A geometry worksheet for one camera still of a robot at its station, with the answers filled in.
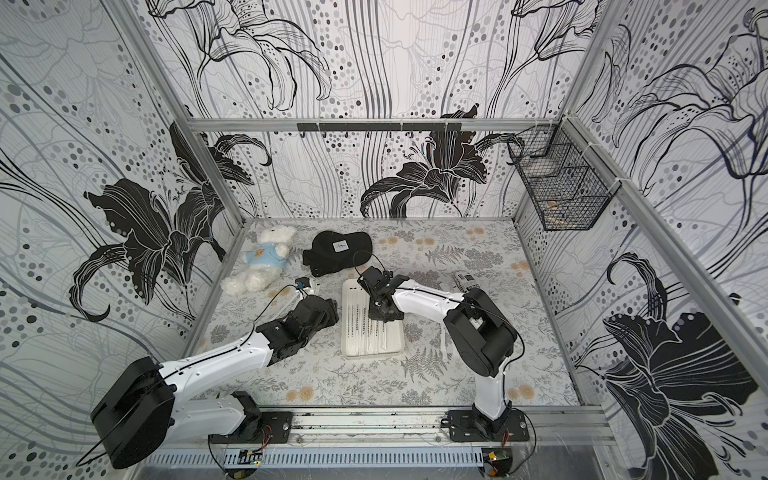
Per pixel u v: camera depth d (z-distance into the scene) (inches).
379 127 36.5
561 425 28.8
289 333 24.6
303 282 29.5
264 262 38.7
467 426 28.1
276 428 28.8
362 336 34.6
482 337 18.9
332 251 41.1
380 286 27.8
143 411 15.7
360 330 34.7
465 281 37.9
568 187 33.1
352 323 35.6
